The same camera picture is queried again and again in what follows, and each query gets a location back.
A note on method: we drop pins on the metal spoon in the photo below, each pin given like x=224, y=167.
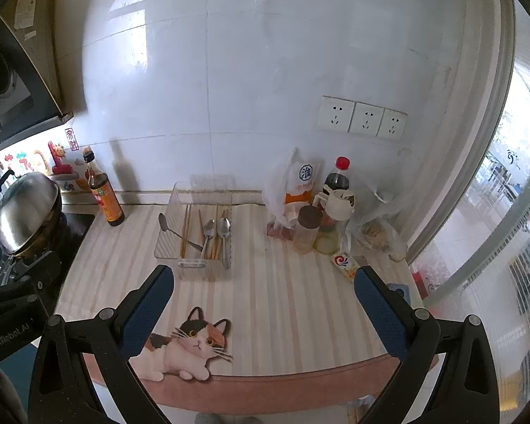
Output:
x=224, y=227
x=164, y=223
x=208, y=229

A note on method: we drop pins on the glass window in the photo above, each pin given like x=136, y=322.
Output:
x=503, y=229

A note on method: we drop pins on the small colourful box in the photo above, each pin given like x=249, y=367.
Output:
x=345, y=266

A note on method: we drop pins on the range hood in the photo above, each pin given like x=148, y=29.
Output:
x=9, y=88

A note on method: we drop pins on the clear jar with brown lid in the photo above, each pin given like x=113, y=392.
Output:
x=308, y=229

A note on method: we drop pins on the dark soy sauce bottle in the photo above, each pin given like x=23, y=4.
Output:
x=108, y=203

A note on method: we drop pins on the steel wok lid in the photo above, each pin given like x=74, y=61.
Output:
x=26, y=207

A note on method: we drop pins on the dark teal cabinet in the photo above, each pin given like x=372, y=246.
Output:
x=20, y=357

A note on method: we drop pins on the oil pot with white lid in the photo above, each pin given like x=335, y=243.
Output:
x=338, y=221

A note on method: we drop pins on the small blue object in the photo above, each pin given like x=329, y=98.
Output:
x=399, y=291

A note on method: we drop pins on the clear plastic organizer tray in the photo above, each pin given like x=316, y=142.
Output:
x=203, y=270

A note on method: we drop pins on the colourful cartoon wall sticker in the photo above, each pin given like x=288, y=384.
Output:
x=39, y=163

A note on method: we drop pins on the orange and white salt packet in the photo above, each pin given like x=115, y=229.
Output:
x=302, y=181

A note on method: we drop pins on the striped cat-print tablecloth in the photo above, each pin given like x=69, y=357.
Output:
x=269, y=300

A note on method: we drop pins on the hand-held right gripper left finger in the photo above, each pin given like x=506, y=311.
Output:
x=148, y=309

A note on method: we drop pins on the crumpled clear plastic bag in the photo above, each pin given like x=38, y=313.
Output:
x=380, y=225

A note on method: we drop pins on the black induction cooktop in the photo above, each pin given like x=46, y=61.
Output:
x=77, y=229

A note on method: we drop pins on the white wall outlet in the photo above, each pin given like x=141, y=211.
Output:
x=392, y=124
x=365, y=120
x=334, y=114

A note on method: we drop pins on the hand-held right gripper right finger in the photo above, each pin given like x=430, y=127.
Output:
x=375, y=313

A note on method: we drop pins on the black wok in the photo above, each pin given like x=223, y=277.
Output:
x=56, y=232

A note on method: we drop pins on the wooden chopstick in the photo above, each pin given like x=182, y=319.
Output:
x=188, y=225
x=201, y=225
x=183, y=229
x=216, y=247

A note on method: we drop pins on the cola bottle with red cap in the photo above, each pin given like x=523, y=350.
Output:
x=337, y=181

